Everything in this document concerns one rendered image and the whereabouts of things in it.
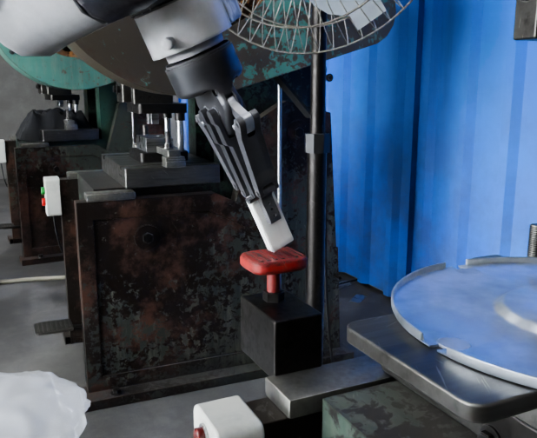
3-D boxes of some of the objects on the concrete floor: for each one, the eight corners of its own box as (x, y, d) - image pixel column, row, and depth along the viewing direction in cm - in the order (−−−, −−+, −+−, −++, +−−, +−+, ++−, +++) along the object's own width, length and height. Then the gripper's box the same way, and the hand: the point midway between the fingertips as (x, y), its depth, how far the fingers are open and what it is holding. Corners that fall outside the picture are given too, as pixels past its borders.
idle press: (4, 279, 314) (-31, -101, 277) (-14, 237, 398) (-43, -57, 362) (274, 243, 385) (275, -64, 348) (210, 214, 469) (205, -35, 433)
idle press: (51, 459, 164) (-11, -316, 127) (30, 327, 253) (-10, -152, 216) (507, 359, 223) (553, -190, 186) (360, 281, 312) (372, -102, 275)
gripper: (147, 68, 70) (232, 248, 78) (184, 63, 58) (280, 276, 67) (204, 40, 72) (281, 219, 80) (252, 30, 60) (335, 241, 69)
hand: (269, 219), depth 72 cm, fingers closed
